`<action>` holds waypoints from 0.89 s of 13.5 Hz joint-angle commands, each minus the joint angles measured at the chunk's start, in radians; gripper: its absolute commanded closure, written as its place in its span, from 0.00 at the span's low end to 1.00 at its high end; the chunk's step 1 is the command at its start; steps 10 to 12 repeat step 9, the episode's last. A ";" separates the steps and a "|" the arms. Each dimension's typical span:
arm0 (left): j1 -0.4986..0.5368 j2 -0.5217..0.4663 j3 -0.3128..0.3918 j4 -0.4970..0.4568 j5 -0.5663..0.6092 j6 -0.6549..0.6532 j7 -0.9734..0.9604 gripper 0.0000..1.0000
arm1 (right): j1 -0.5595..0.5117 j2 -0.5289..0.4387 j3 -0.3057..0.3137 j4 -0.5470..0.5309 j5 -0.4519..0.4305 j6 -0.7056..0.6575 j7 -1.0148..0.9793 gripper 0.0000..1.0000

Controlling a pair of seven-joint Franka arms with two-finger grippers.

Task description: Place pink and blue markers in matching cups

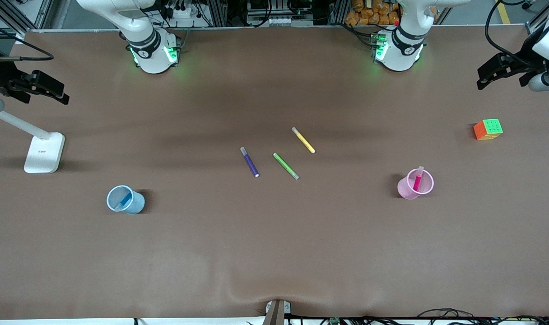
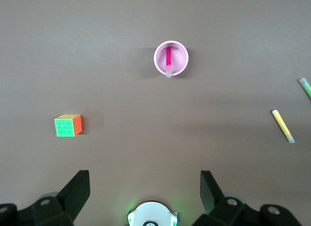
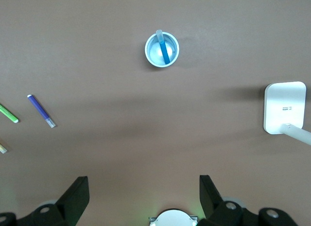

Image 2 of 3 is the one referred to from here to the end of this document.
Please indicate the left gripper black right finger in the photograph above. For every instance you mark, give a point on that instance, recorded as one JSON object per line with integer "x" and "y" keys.
{"x": 213, "y": 196}

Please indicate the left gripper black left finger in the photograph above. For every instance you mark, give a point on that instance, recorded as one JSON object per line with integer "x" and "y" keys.
{"x": 73, "y": 194}

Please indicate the pink marker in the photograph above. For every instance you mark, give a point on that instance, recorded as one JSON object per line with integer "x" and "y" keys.
{"x": 168, "y": 57}

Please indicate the colourful puzzle cube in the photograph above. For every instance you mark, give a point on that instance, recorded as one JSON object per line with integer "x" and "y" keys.
{"x": 64, "y": 127}

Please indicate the brown table cover mat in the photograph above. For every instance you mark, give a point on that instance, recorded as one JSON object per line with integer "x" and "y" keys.
{"x": 155, "y": 143}

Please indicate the yellow marker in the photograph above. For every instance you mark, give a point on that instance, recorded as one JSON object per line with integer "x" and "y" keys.
{"x": 282, "y": 125}

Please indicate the pink mesh cup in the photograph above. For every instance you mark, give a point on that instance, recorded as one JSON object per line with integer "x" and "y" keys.
{"x": 179, "y": 58}

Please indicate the green marker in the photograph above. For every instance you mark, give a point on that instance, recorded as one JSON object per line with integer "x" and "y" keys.
{"x": 306, "y": 87}

